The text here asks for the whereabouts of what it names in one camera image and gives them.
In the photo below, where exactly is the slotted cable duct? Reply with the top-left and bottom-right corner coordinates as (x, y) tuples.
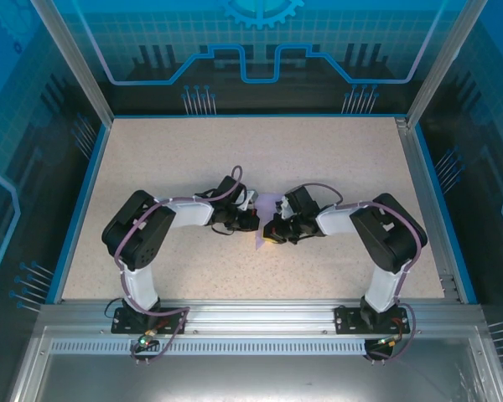
(49, 339), (369, 357)

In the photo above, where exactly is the aluminium frame post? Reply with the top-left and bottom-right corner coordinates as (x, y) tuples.
(29, 0), (115, 126)
(405, 0), (490, 129)

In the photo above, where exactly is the blue table border frame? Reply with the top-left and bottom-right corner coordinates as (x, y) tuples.
(44, 112), (479, 306)

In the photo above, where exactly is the left power connector with LED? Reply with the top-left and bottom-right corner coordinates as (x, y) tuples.
(136, 329), (159, 349)

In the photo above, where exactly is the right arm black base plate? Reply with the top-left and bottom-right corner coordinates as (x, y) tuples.
(334, 304), (411, 335)

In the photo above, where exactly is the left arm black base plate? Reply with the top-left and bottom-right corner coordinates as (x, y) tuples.
(111, 307), (189, 335)

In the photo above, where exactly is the purple cloth sheet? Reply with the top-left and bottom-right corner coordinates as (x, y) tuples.
(253, 191), (284, 250)

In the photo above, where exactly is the power connector with led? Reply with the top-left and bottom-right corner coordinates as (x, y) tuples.
(371, 334), (403, 351)
(136, 329), (159, 349)

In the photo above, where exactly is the right power connector with LED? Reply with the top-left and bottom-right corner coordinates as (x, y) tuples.
(371, 334), (403, 351)

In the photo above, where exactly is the metal tray surface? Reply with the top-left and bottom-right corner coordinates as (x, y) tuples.
(8, 326), (503, 402)

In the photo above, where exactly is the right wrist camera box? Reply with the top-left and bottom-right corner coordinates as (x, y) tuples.
(274, 196), (293, 219)

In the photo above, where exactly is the aluminium side rail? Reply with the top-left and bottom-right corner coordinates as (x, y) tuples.
(396, 116), (462, 303)

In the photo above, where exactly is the aluminium mounting rail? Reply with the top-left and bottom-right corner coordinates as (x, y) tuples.
(37, 299), (485, 336)

